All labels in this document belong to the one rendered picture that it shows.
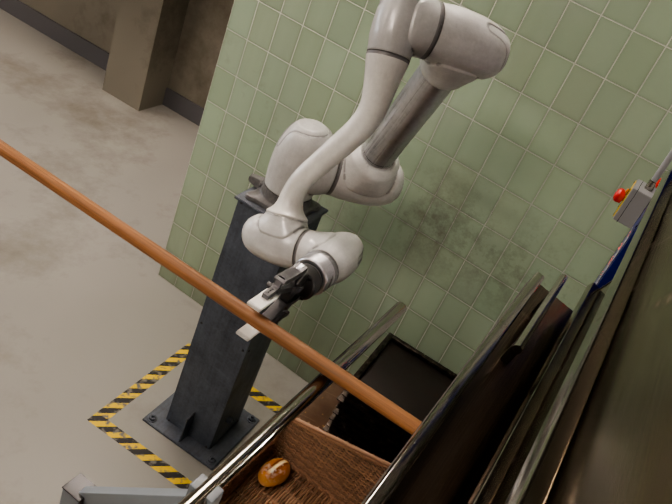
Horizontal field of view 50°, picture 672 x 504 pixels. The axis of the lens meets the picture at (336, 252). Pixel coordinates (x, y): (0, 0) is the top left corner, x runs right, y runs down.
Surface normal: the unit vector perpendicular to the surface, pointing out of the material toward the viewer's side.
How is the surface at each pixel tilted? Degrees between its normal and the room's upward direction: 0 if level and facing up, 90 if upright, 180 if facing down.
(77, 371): 0
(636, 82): 90
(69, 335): 0
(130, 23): 90
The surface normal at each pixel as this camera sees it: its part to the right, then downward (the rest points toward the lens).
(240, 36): -0.48, 0.33
